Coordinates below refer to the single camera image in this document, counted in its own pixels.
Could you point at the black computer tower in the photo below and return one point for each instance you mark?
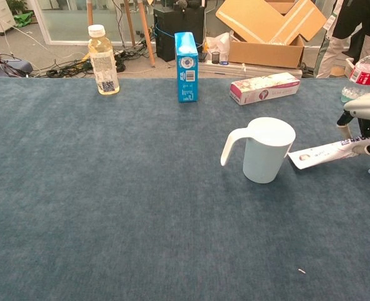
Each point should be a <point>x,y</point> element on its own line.
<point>166,34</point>

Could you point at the clear water bottle red cap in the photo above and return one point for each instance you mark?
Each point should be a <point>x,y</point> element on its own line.
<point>365,73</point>

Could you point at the tiny white crumb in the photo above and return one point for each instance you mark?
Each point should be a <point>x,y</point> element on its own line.
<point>301,271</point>

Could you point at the blue carton box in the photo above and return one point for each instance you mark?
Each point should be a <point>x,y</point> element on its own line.
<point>187,75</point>

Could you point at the blue table mat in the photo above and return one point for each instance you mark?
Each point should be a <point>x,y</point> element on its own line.
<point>125,194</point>

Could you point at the green cloth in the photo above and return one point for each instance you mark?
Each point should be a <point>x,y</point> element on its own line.
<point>23,19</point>

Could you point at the standing person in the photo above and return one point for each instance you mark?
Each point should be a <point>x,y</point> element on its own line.
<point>348,19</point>

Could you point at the floral toothpaste box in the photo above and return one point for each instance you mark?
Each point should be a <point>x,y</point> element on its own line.
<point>263,89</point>

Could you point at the open cardboard box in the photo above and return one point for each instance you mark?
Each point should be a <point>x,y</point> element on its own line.
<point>263,51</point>

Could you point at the white toothpaste tube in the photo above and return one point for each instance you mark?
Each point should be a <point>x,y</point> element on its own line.
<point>316,155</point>

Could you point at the black mesh pen cup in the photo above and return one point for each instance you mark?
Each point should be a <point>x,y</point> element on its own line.
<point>215,58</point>

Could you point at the white plastic bag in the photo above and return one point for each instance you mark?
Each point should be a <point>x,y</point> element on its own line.
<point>218,44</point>

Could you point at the dark blue machine base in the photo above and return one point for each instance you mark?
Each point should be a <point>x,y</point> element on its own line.
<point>0,67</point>

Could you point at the wooden easel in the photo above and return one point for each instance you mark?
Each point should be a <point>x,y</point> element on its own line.
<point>145,31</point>

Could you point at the aluminium rail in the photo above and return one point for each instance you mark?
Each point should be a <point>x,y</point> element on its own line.
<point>266,70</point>

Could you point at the yellow drink bottle white cap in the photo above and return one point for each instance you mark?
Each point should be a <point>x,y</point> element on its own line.
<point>103,66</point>

